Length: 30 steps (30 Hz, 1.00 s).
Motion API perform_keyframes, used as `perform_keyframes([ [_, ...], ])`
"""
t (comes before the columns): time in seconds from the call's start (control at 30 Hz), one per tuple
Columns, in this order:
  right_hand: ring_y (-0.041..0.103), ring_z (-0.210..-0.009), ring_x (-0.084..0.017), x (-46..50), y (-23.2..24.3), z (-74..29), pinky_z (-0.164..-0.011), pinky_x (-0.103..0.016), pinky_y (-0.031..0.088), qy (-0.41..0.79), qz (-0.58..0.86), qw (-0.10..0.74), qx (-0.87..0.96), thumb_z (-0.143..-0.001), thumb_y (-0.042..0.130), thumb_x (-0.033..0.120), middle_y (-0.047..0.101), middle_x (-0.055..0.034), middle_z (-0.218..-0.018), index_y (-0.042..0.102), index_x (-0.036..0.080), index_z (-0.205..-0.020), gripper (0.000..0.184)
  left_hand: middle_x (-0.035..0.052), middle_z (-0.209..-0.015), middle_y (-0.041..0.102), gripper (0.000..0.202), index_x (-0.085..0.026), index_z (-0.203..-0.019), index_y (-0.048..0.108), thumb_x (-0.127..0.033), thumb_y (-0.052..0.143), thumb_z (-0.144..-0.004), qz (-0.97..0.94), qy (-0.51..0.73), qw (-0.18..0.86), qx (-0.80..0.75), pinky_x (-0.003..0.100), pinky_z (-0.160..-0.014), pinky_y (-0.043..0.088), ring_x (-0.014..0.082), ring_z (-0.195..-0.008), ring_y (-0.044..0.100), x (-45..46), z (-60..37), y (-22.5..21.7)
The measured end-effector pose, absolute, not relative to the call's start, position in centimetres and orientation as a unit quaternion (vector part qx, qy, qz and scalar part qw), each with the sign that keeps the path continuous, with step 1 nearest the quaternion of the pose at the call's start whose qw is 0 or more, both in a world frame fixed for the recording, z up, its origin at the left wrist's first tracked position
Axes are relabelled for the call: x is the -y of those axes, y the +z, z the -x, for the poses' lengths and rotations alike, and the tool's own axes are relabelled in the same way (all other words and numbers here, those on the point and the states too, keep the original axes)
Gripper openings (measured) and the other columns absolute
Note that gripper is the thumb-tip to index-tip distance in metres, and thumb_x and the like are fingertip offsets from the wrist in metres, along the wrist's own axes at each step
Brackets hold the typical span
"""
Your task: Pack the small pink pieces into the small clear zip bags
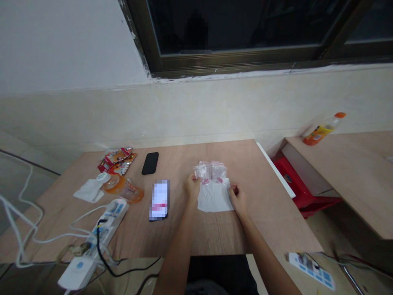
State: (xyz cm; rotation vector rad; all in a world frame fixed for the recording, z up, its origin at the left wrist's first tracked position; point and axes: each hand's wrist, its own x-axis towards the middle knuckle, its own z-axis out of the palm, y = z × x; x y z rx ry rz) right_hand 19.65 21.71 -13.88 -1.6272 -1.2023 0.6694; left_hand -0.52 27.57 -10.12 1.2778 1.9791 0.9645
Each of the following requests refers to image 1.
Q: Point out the person's left hand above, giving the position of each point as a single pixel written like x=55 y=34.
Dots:
x=192 y=190

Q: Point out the person's right hand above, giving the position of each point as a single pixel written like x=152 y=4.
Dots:
x=239 y=201

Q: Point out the person's right fingers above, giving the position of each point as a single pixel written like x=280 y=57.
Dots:
x=233 y=189

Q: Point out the person's left fingers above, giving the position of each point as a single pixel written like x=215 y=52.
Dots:
x=194 y=178

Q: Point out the stack of clear zip bags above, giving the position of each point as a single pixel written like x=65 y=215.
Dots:
x=212 y=170

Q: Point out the white paper tissue sheet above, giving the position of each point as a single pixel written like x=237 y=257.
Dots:
x=215 y=196

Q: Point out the smartphone with lit screen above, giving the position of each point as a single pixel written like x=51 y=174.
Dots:
x=159 y=199

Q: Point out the black smartphone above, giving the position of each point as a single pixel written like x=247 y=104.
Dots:
x=150 y=163

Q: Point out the red plastic stool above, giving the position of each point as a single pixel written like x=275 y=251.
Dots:
x=302 y=190

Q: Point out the orange drink bottle white cap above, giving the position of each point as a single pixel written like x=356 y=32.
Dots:
x=124 y=188

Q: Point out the red snack packet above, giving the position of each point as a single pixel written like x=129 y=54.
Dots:
x=124 y=157
x=106 y=163

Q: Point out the person's body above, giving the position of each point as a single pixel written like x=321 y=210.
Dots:
x=221 y=275

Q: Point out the folded white tissue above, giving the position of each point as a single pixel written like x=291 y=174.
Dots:
x=87 y=190

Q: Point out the white and blue power strip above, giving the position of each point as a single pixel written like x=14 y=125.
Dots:
x=311 y=270

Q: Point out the wooden side desk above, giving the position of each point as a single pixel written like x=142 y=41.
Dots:
x=353 y=172

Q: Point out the metal chair leg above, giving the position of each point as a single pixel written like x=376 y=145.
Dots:
x=353 y=279

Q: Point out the white charger adapter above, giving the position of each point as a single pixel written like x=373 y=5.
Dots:
x=76 y=273

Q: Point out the dark framed window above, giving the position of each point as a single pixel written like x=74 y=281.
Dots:
x=245 y=30

